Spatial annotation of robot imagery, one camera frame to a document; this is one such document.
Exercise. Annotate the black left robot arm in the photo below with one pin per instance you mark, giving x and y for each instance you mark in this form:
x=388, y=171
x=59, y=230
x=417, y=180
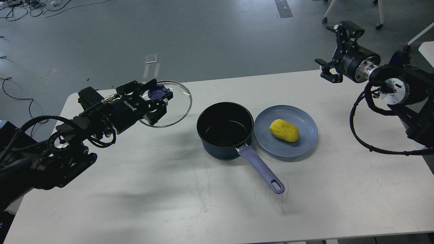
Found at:
x=56, y=161

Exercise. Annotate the black box left edge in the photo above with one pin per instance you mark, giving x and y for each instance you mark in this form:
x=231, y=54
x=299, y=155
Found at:
x=7, y=215

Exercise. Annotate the white floor tape marks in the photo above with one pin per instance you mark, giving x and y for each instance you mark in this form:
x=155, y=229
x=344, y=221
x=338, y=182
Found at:
x=152, y=66

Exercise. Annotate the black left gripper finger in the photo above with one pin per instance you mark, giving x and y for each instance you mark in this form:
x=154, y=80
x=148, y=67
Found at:
x=135, y=88
x=156, y=108

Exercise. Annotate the dark blue saucepan purple handle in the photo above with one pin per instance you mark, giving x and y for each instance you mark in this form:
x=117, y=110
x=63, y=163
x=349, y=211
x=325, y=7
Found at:
x=226, y=130

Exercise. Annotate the white chair legs with casters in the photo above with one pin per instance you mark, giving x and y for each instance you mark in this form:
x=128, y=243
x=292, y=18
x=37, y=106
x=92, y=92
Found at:
x=378, y=4

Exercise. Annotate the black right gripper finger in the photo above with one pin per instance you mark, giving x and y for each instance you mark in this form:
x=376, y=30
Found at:
x=347, y=33
x=326, y=74

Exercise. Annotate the blue round plate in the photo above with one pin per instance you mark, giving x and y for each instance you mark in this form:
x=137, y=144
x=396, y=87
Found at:
x=289, y=151

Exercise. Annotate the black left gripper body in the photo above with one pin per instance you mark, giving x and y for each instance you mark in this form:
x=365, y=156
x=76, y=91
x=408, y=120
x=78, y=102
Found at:
x=127, y=111

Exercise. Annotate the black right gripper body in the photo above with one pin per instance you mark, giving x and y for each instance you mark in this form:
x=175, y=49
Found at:
x=357, y=63

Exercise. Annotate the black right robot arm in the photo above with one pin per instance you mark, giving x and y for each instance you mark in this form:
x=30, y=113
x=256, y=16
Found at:
x=394, y=89

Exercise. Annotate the glass lid purple knob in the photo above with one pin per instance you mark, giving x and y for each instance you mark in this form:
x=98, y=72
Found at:
x=178, y=107

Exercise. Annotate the yellow potato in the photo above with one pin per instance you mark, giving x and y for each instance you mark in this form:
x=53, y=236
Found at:
x=284, y=130

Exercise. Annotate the grey floor tape strip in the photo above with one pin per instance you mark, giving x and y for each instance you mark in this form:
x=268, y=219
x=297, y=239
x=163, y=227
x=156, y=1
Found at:
x=283, y=8

